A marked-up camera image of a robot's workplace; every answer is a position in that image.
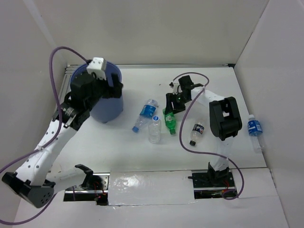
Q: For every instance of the white front cover panel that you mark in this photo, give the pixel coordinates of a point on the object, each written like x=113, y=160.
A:
x=150, y=188

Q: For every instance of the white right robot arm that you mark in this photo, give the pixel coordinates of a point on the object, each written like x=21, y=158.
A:
x=224, y=119

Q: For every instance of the crushed bottle blue label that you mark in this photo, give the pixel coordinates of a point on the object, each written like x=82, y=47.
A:
x=145, y=115

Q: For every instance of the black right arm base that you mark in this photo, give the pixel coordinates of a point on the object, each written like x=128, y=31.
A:
x=204, y=188

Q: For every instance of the blue plastic bin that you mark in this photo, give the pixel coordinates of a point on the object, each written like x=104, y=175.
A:
x=106, y=109

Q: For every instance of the aluminium table edge rail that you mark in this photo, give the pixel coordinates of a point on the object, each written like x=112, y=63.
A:
x=65, y=87

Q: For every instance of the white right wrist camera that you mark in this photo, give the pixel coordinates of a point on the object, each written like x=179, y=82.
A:
x=176, y=88

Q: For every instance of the clear Pepsi bottle black label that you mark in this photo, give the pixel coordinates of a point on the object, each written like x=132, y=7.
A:
x=197, y=131

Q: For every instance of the clear bottle white blue cap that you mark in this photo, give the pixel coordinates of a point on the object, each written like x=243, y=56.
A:
x=154, y=130

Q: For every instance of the blue label bottle far right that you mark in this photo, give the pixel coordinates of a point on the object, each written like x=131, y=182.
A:
x=255, y=131

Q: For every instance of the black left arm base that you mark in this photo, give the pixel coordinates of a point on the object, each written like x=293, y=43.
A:
x=95, y=191

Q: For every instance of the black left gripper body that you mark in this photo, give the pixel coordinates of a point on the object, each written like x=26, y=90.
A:
x=101, y=90

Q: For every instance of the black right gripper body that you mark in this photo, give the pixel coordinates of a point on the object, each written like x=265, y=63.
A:
x=180, y=102

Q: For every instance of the green plastic bottle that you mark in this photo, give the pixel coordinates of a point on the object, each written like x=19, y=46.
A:
x=170, y=122

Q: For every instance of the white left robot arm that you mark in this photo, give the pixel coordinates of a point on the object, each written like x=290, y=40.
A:
x=33, y=181

